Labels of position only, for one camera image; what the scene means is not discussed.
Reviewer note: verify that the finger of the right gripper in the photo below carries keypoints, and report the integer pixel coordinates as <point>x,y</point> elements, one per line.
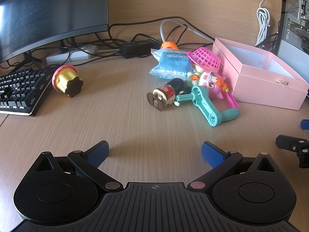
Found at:
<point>304,124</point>
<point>298,145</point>

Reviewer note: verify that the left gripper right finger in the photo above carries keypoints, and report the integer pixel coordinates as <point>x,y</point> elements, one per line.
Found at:
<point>221,162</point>

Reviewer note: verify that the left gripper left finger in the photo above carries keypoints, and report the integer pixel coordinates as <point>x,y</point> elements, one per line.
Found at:
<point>87,164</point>

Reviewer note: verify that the teal toy hand crank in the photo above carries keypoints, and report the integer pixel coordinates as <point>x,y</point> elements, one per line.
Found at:
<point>199,97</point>

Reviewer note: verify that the pink cartoon figure toy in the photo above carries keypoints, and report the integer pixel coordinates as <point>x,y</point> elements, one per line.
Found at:
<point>215,85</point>

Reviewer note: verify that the wind-up cola bottle toy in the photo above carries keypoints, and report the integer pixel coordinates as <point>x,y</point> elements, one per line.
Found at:
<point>165,95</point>

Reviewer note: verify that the pink toy basket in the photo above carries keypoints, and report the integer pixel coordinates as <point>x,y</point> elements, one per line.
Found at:
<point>204,59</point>

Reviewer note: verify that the blue white mask packet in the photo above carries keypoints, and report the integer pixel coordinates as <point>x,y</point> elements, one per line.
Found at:
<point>171,64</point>

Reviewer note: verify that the pink cardboard box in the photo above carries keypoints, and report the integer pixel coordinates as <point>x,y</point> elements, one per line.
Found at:
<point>259,77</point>

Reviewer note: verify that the computer tower case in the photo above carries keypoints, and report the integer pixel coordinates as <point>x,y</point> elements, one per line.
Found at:
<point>292,45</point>

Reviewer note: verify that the pink yellow cupcake toy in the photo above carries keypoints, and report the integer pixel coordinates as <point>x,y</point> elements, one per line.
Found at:
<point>66,80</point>

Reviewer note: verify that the black mechanical keyboard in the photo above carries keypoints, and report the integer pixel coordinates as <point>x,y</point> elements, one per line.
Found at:
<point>23,91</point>

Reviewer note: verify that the white power strip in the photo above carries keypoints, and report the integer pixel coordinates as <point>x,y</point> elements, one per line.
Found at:
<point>85,53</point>

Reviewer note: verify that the black power adapter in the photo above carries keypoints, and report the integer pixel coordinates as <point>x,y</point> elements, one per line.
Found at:
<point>140,49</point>

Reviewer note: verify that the orange toy helmet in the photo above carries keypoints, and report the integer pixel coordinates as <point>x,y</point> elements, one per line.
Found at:
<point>169,45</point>

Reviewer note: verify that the black curved monitor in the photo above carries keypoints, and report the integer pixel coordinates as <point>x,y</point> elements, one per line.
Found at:
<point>29,24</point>

